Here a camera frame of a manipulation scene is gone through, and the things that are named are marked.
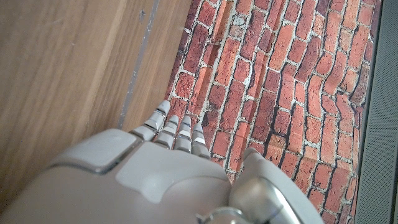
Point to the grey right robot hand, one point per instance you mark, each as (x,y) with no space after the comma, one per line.
(161,180)

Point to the grey tape outline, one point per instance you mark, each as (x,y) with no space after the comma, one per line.
(138,59)

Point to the red brick print backdrop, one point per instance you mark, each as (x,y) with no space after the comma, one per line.
(273,77)

